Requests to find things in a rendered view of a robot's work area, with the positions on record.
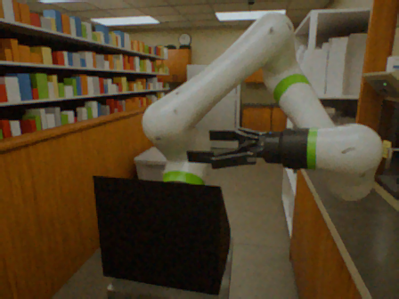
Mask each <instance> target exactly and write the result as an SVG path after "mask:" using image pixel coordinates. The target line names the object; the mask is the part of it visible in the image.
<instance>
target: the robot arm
mask: <svg viewBox="0 0 399 299"><path fill-rule="evenodd" d="M260 68H262V75H263V79H264V82H265V86H266V87H267V89H268V91H269V93H270V94H271V95H272V97H273V99H274V100H276V102H277V104H278V105H279V107H281V109H282V111H283V112H284V113H285V115H286V116H287V117H288V118H289V120H290V121H291V122H292V124H293V126H292V128H286V129H285V130H283V132H258V131H256V130H249V129H247V128H244V127H238V128H237V130H209V131H208V134H209V139H210V140H211V141H240V142H241V143H243V144H241V145H240V146H238V148H237V149H229V150H227V151H221V152H219V153H214V151H210V150H211V145H210V142H209V141H208V139H207V138H206V137H205V136H204V134H202V133H201V132H200V131H199V130H198V129H197V127H196V126H195V125H196V124H197V123H198V122H199V121H200V120H201V119H202V118H203V117H204V116H206V114H207V113H208V112H209V111H210V110H211V109H212V108H213V107H215V105H216V104H217V103H218V102H219V101H220V100H222V99H223V97H225V95H227V94H228V93H229V92H230V91H231V90H233V89H234V88H235V87H237V85H239V84H241V82H242V81H244V80H245V79H247V78H248V77H250V75H253V73H255V72H256V71H258V70H259V69H260ZM142 129H143V132H144V133H145V136H146V137H147V139H148V140H150V141H151V142H152V144H154V146H155V147H156V148H157V149H158V150H159V151H160V153H161V154H162V155H163V156H164V157H165V158H166V160H167V162H166V167H165V170H164V175H163V182H180V183H188V184H205V180H206V172H207V169H208V164H211V167H212V169H213V170H215V169H219V168H224V167H233V166H244V165H255V164H256V158H263V159H264V160H265V163H270V164H282V165H283V167H284V168H288V169H290V170H292V173H293V174H296V173H297V170H299V169H313V170H320V171H321V172H322V176H323V179H324V181H325V182H326V185H327V187H328V190H330V192H331V193H332V194H333V195H334V196H335V197H337V198H341V199H343V200H345V201H356V200H359V199H361V198H365V196H367V195H368V194H370V192H371V190H372V188H373V187H374V178H375V173H376V169H377V168H378V166H379V163H380V161H381V159H382V158H383V142H382V141H381V140H380V137H379V136H378V135H377V134H376V133H375V132H374V131H373V130H371V128H369V127H368V126H364V125H359V124H348V125H340V126H335V125H334V124H333V123H332V121H331V119H330V117H329V116H328V114H327V112H326V110H325V109H324V108H323V106H322V104H321V102H320V101H319V98H318V96H317V94H316V93H315V91H314V89H313V88H312V85H310V82H309V81H308V80H307V77H306V76H305V74H304V73H303V71H302V70H301V68H300V67H299V66H298V62H297V57H296V49H295V41H294V29H293V24H292V22H291V21H290V19H289V18H288V17H287V16H286V15H284V14H283V13H282V12H266V13H265V14H262V15H261V16H260V17H259V18H258V19H256V21H254V23H253V24H252V26H250V27H249V28H248V30H247V31H246V32H245V33H244V34H243V35H242V36H241V37H240V38H239V39H238V40H237V41H236V42H235V43H234V44H233V45H232V46H230V47H229V48H228V49H227V50H226V51H225V52H224V53H223V54H221V55H220V56H219V57H218V58H217V59H216V60H215V61H213V62H212V63H211V64H209V65H208V66H207V67H206V68H204V69H203V70H201V72H200V73H199V74H197V75H196V76H195V77H193V78H191V79H190V80H189V81H187V82H186V83H185V84H183V85H180V87H178V88H176V89H175V90H174V91H173V92H171V93H169V94H168V95H166V96H165V97H162V98H161V99H160V100H158V101H156V102H154V103H153V104H151V105H150V106H149V107H148V109H146V110H145V113H144V114H143V116H142Z"/></svg>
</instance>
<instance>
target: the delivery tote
mask: <svg viewBox="0 0 399 299"><path fill-rule="evenodd" d="M134 162H135V166H136V170H137V173H138V179H141V180H149V181H157V182H163V175H164V170H165V167H166V162H167V160H166V158H165V157H164V156H163V155H162V154H161V153H160V151H159V150H158V149H157V148H156V147H152V148H150V149H147V151H144V152H143V153H142V154H141V155H140V156H137V157H136V158H134Z"/></svg>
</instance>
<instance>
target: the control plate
mask: <svg viewBox="0 0 399 299"><path fill-rule="evenodd" d="M369 81H370V82H371V83H372V84H373V86H374V87H375V88H376V89H377V90H378V91H379V92H380V93H381V94H387V95H399V93H398V92H397V91H396V90H395V89H394V88H393V86H391V84H389V83H388V81H386V80H369ZM381 84H382V85H381ZM385 84H386V85H385ZM382 88H385V90H387V92H386V93H385V91H384V90H383V89H382ZM380 89H381V90H383V92H381V91H380ZM389 91H393V92H389Z"/></svg>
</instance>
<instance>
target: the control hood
mask: <svg viewBox="0 0 399 299"><path fill-rule="evenodd" d="M362 76H363V77H364V79H366V80H367V81H368V82H369V84H370V85H371V86H372V87H373V88H374V89H375V90H376V92H377V93H378V94H381V93H380V92H379V91H378V90H377V89H376V88H375V87H374V86H373V84H372V83H371V82H370V81H369V80H386V81H388V83H389V84H391V86H393V88H394V89H395V90H396V91H397V92H398V93H399V71H390V72H373V73H364V74H362Z"/></svg>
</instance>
